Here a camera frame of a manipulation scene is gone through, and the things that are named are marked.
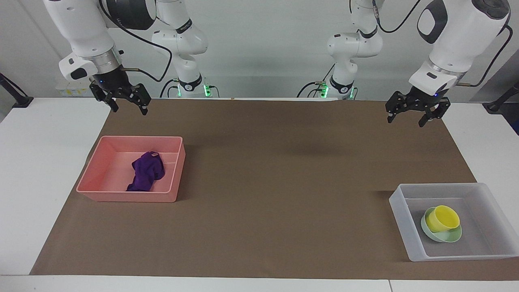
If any black stand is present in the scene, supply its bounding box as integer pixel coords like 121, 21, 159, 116
0, 72, 34, 108
482, 81, 519, 114

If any light green saucer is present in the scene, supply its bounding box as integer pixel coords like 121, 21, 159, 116
420, 213, 463, 243

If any black cable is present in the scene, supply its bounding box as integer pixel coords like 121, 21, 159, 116
99, 0, 174, 83
159, 78, 180, 98
372, 0, 423, 34
296, 63, 336, 98
457, 24, 510, 88

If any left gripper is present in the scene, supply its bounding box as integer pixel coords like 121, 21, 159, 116
385, 87, 451, 128

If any pink plastic box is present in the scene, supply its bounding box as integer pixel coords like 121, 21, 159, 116
76, 135, 187, 203

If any yellow cup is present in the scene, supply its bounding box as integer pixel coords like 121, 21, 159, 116
425, 205, 461, 233

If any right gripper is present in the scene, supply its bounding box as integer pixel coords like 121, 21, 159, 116
89, 67, 152, 116

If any translucent white plastic box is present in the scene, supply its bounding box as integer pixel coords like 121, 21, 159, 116
388, 182, 519, 262

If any purple cloth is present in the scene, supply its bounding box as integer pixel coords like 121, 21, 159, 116
126, 151, 166, 192

